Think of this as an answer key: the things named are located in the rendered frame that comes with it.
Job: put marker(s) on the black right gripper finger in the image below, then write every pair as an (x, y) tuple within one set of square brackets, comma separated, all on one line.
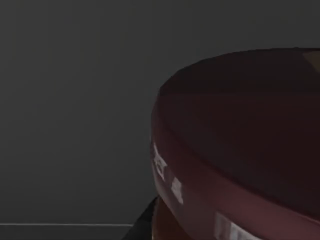
[(143, 222)]

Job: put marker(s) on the red and white can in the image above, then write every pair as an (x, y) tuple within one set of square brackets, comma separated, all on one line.
[(235, 140)]

